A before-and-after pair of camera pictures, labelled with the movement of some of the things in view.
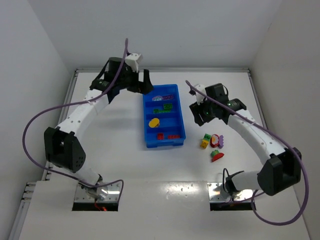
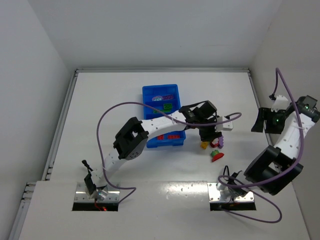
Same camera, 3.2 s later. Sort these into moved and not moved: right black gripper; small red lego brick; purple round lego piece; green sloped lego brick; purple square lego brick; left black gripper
Moved: left black gripper; right black gripper
Not moved: small red lego brick; purple round lego piece; purple square lego brick; green sloped lego brick
